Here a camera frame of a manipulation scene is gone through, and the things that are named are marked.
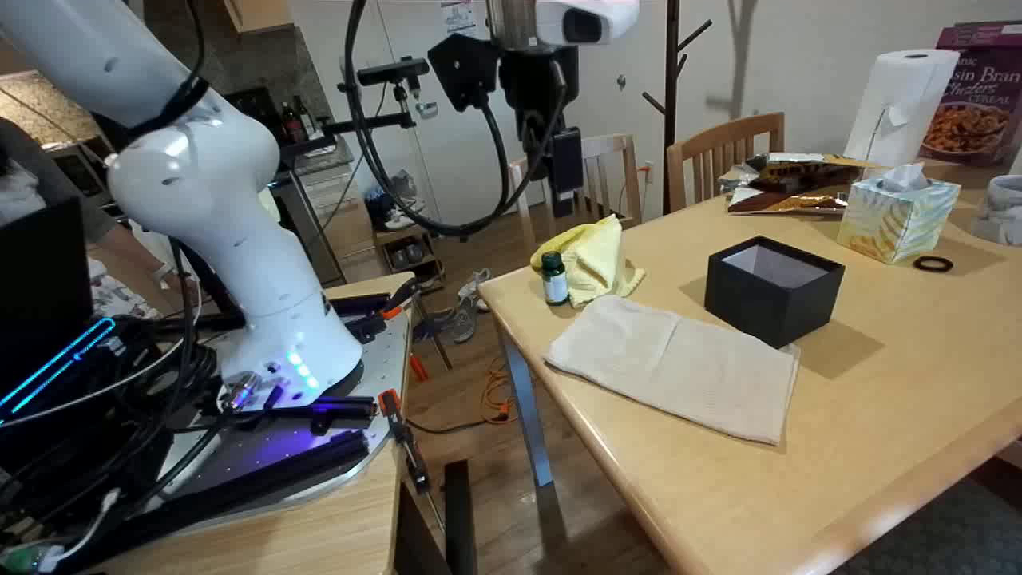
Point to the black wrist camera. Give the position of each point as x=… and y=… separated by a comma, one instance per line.
x=464, y=67

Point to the shoe rack with shoes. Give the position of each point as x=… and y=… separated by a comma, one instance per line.
x=411, y=249

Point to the black square box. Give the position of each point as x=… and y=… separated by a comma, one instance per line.
x=771, y=297

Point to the black controller box blue light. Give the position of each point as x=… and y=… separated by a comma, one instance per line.
x=66, y=369

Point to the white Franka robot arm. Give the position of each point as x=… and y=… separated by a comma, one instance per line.
x=267, y=288

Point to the grey cabinet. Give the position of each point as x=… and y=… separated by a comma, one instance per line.
x=313, y=224

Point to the beige folded towel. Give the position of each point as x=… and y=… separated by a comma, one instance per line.
x=682, y=369

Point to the black computer monitor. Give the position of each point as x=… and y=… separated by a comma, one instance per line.
x=41, y=288

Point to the black coat rack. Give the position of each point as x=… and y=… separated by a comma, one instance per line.
x=672, y=106

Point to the green capped small bottle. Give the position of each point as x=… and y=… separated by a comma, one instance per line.
x=553, y=287

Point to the grey stereo camera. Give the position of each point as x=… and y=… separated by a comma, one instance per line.
x=394, y=73

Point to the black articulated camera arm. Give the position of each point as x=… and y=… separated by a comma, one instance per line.
x=369, y=123

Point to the grey cloth bundle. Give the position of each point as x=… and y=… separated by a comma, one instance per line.
x=999, y=213

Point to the white paper towel roll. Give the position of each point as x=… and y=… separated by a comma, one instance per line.
x=897, y=106

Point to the white paper sheet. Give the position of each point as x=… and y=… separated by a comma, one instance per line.
x=458, y=15

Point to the metal table leg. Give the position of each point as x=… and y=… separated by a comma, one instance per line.
x=531, y=450

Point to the brown foil snack packet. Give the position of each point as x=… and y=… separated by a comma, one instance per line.
x=815, y=167
x=785, y=198

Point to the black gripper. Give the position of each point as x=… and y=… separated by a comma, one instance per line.
x=531, y=92

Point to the purple cereal box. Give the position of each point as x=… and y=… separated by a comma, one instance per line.
x=986, y=106

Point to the yellow knitted towel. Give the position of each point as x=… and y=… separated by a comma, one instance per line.
x=596, y=260

